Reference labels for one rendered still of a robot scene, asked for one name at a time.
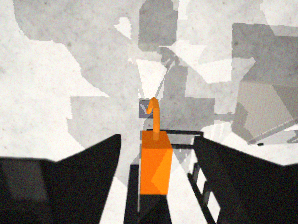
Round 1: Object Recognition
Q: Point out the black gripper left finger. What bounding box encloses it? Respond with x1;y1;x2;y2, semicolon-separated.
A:
0;134;121;224

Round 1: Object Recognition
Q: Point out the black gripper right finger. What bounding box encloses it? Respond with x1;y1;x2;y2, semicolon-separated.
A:
193;136;298;224

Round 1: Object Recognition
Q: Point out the orange plug with cord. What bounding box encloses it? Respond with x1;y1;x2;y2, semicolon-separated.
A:
139;97;173;224

